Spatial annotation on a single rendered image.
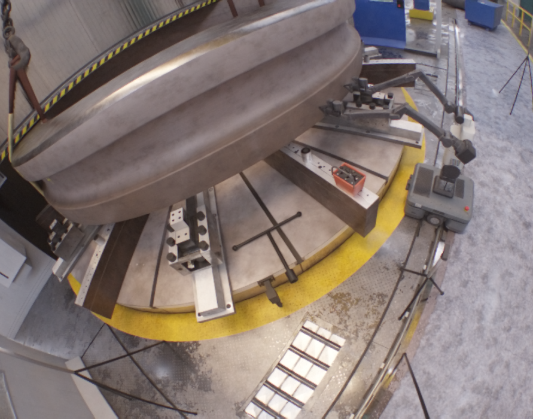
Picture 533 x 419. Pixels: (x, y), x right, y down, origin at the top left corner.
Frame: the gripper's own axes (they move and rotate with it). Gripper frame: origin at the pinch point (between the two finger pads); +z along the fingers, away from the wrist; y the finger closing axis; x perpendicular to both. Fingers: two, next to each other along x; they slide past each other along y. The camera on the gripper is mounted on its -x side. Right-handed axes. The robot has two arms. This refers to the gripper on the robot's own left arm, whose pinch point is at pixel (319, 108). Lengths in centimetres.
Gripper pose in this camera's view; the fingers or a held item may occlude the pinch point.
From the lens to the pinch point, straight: 205.1
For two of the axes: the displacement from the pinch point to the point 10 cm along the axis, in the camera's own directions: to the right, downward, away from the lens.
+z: -6.6, -4.7, 5.8
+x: 2.6, 5.8, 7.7
